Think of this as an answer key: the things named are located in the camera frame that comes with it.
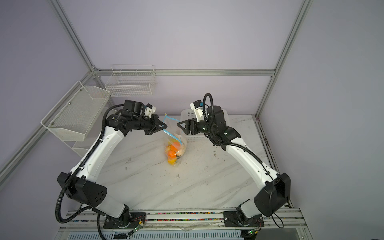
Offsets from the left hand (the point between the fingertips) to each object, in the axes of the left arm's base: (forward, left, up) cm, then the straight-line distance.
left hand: (166, 126), depth 73 cm
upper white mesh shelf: (+7, +51, -2) cm, 51 cm away
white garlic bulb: (-3, -6, -20) cm, 21 cm away
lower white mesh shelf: (-8, +42, -8) cm, 44 cm away
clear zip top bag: (-4, -3, -1) cm, 5 cm away
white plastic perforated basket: (+34, -9, -24) cm, 43 cm away
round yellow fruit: (-5, 0, -27) cm, 28 cm away
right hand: (-1, -8, +4) cm, 9 cm away
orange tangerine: (-4, -1, -20) cm, 20 cm away
